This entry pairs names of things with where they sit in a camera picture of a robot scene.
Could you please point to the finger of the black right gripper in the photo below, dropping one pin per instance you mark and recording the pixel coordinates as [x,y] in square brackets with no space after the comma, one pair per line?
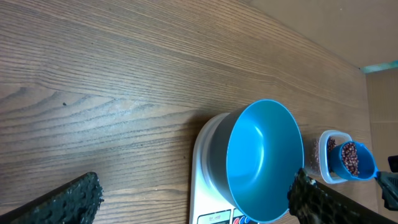
[388,183]

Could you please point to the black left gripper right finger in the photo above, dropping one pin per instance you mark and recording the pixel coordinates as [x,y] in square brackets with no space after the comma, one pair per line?
[312,202]

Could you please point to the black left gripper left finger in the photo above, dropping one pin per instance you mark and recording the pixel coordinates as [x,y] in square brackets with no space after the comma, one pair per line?
[74,202]

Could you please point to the blue plastic measuring scoop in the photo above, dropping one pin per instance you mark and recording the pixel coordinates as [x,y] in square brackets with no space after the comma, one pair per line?
[352,160]

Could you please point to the teal blue bowl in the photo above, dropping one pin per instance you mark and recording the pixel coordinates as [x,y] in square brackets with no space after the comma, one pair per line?
[254,154]

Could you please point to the white digital kitchen scale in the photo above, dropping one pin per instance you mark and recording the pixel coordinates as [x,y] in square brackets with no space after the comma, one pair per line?
[207,205]

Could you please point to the red beans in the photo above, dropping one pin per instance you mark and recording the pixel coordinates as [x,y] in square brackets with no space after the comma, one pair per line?
[315,163]

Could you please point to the clear plastic container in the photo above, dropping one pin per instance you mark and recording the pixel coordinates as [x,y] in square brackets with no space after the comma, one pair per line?
[308,139]

